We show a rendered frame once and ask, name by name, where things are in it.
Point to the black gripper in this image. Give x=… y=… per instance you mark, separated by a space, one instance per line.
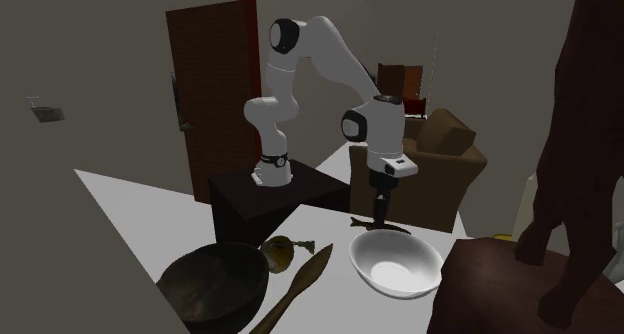
x=380 y=184

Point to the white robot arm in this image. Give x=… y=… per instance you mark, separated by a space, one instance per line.
x=382 y=128

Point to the brown armchair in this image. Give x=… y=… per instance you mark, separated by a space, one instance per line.
x=438 y=186

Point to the white bowl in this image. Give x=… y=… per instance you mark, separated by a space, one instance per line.
x=390 y=255

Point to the dark robot stand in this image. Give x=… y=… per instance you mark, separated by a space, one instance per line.
x=273 y=201

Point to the brown wooden spoon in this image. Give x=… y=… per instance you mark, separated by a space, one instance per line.
x=304 y=277

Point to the olive round fruit with stem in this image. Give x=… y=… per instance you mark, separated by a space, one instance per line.
x=278 y=255

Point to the dark brown door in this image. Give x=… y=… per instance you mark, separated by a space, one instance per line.
x=214 y=104

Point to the dark brown bowl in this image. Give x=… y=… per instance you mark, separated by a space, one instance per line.
x=214 y=284

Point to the dark brown animal figure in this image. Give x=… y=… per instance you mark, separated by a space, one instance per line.
x=575 y=128

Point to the grey wall fixture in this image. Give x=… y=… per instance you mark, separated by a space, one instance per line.
x=48 y=112

